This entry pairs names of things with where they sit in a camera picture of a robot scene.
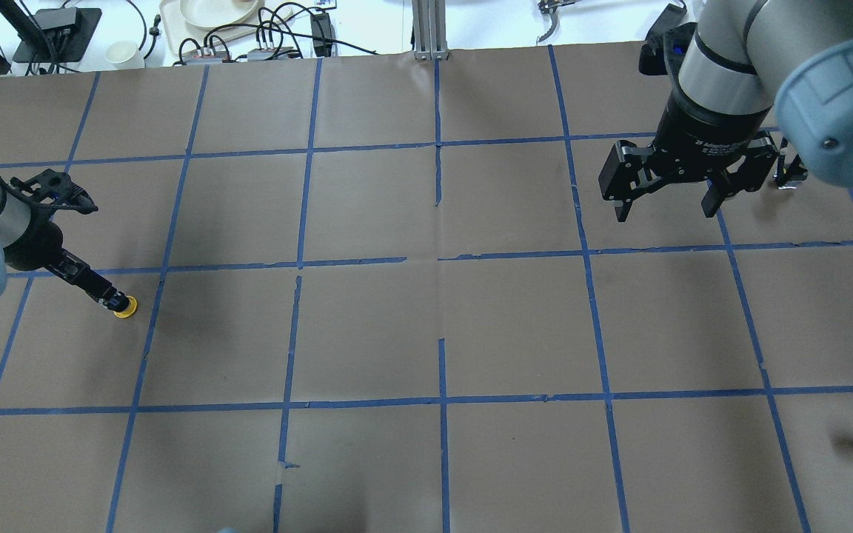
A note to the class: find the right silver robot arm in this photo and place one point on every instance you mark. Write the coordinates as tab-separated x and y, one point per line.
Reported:
756	86

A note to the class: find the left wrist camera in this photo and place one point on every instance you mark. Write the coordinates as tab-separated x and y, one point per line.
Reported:
52	191

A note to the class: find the black device stand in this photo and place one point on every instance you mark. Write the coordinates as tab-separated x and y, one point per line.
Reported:
56	36

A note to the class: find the white plate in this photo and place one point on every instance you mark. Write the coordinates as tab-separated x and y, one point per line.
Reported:
212	14

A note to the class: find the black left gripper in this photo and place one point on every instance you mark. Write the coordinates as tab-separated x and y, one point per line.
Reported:
36	246

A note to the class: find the black power adapter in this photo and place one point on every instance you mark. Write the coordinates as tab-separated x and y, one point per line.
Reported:
322	33

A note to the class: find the white paper cup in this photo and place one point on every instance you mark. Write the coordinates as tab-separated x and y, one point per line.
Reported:
125	55

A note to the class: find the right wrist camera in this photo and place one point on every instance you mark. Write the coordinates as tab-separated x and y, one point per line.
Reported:
664	49

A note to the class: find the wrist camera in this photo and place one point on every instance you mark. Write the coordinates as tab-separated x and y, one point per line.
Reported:
664	49
52	191

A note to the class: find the yellow push button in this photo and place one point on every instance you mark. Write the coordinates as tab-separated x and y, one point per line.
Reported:
121	305

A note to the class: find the aluminium frame post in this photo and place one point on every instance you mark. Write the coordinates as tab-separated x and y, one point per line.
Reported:
429	30

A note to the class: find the green push button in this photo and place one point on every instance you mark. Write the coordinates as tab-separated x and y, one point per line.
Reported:
790	172

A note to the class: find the metal reacher grabber tool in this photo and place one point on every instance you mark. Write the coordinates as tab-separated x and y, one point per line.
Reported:
560	18

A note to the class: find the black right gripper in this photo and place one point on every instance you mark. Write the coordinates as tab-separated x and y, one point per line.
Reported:
699	134

